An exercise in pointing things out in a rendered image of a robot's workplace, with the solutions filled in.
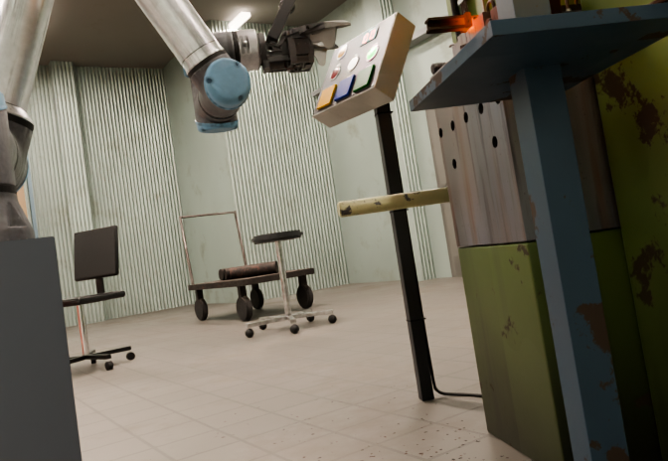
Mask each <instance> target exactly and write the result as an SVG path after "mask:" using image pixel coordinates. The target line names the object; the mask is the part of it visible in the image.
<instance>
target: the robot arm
mask: <svg viewBox="0 0 668 461"><path fill-rule="evenodd" d="M135 1H136V3H137V4H138V6H139V7H140V8H141V10H142V11H143V12H144V14H145V15H146V17H147V18H148V19H149V21H150V22H151V24H152V25H153V26H154V28H155V29H156V31H157V32H158V33H159V35H160V36H161V38H162V39H163V40H164V42H165V43H166V44H167V46H168V47H169V49H170V50H171V51H172V53H173V54H174V56H175V57H176V58H177V60H178V61H179V63H180V64H181V65H182V67H183V72H184V76H185V77H189V78H190V82H191V89H192V95H193V102H194V109H195V117H196V120H195V123H196V124H197V129H198V131H199V132H201V133H220V132H228V131H232V130H235V129H237V128H238V126H239V124H238V122H239V120H238V116H237V112H238V111H239V109H240V107H241V106H242V105H243V104H244V103H245V102H246V100H247V99H248V97H249V94H250V90H251V77H250V74H249V71H258V70H259V68H260V66H262V72H263V73H264V74H269V73H279V72H288V73H289V74H292V73H302V72H310V69H311V68H312V65H313V63H314V57H315V58H316V60H317V62H318V64H319V65H320V66H325V64H326V54H327V50H334V49H339V47H338V46H337V45H336V44H335V41H336V33H337V29H339V28H344V27H348V26H351V23H350V22H347V21H343V20H336V21H326V22H317V23H311V24H306V25H303V26H300V27H297V28H292V29H289V30H288V31H286V30H284V31H283V32H282V30H283V28H284V26H285V24H286V21H287V19H288V17H289V15H290V14H292V13H293V12H294V10H295V4H294V3H295V0H281V1H280V3H279V11H278V13H277V15H276V17H275V19H274V21H273V24H272V26H271V28H270V30H269V32H268V35H267V38H266V40H265V38H264V34H263V33H256V30H255V29H247V30H235V31H226V32H214V33H211V31H210V30H209V28H208V27H207V26H206V24H205V23H204V21H203V20H202V19H201V17H200V16H199V14H198V13H197V12H196V10H195V9H194V7H193V6H192V4H191V3H190V2H189V0H135ZM53 4H54V0H0V241H10V240H19V239H28V238H35V232H34V229H33V227H32V226H31V224H30V222H29V220H28V218H27V216H26V215H25V213H24V211H23V209H22V207H21V205H20V204H19V201H18V197H17V192H18V191H19V190H20V189H21V188H22V186H23V185H24V183H25V181H26V179H27V176H28V173H29V161H28V158H27V156H28V151H29V147H30V143H31V139H32V135H33V130H34V127H35V124H34V122H33V121H32V120H31V118H30V117H29V115H28V113H27V109H28V105H29V101H30V97H31V93H32V89H33V85H34V81H35V76H36V72H37V68H38V64H39V60H40V56H41V52H42V49H43V45H44V41H45V37H46V33H47V29H48V25H49V20H50V16H51V12H52V8H53ZM281 32H282V34H281ZM280 35H281V37H280ZM279 37H280V39H279ZM278 39H279V41H278ZM277 41H278V42H277ZM270 51H271V52H270ZM302 70H304V71H302Z"/></svg>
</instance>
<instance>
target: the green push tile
mask: <svg viewBox="0 0 668 461"><path fill-rule="evenodd" d="M374 68H375V65H374V64H372V65H370V66H368V67H366V68H365V69H363V70H361V71H359V72H358V75H357V79H356V82H355V85H354V88H353V92H356V91H358V90H360V89H362V88H364V87H366V86H368V85H369V84H370V81H371V77H372V74H373V71H374Z"/></svg>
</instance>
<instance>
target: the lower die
mask: <svg viewBox="0 0 668 461"><path fill-rule="evenodd" d="M570 8H571V9H572V11H577V10H581V9H582V5H581V4H572V5H570ZM489 18H491V14H490V11H489V12H482V13H481V14H480V15H479V16H478V17H473V18H472V25H473V26H472V27H471V28H470V29H469V30H468V31H467V32H466V33H461V34H460V35H459V36H458V37H457V39H458V42H457V43H456V44H455V45H454V46H453V47H452V53H453V56H455V55H456V54H457V53H458V52H459V51H460V46H461V45H464V44H467V43H468V42H469V41H470V40H471V39H472V38H473V37H474V36H475V35H476V34H477V33H478V32H479V31H480V30H481V29H482V28H483V27H484V26H485V22H486V20H487V19H489Z"/></svg>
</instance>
